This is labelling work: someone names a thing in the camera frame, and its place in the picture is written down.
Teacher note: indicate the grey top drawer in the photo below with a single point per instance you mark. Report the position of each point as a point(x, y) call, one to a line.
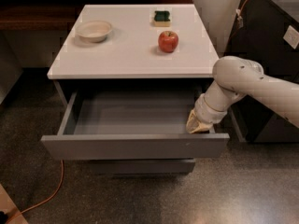
point(130, 125)

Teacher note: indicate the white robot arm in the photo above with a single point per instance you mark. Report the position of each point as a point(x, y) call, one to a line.
point(235, 78)

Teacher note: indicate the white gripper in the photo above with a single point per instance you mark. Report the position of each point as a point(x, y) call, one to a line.
point(207, 113)

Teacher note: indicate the dark wooden shelf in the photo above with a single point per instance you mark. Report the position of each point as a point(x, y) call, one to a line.
point(60, 15)

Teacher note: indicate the grey drawer cabinet white top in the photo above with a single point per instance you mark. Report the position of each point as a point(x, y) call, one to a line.
point(129, 58)

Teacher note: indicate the green yellow sponge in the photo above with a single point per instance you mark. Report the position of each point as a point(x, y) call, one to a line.
point(162, 18)

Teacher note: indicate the white bowl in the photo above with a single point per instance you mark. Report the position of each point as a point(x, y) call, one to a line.
point(94, 31)

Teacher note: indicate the red apple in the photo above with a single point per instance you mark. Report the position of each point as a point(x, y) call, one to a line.
point(168, 41)

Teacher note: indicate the white wall outlet plate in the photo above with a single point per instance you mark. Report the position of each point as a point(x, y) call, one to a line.
point(292, 37)

